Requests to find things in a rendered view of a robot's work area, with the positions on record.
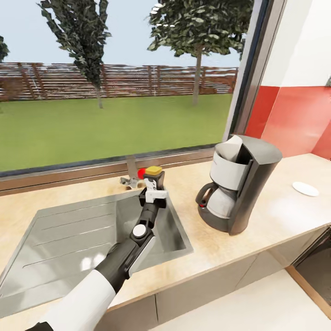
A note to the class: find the fixed window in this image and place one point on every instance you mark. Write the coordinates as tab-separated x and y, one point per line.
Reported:
84	83

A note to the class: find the bottle of coffee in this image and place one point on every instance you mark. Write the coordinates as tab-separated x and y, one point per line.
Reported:
154	178

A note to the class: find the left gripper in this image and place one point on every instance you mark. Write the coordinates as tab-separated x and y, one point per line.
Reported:
153	207

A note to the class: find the drop in sink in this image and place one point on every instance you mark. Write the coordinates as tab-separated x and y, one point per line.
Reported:
64	243

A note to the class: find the coffee maker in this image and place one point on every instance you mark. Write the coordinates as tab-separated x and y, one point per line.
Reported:
226	204

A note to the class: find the saucer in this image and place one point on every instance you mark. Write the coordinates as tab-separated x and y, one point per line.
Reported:
306	188

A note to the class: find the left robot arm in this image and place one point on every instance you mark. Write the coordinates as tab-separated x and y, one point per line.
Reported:
84	306

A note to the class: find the paper coffee filter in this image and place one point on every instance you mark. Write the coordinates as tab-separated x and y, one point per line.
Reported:
230	149

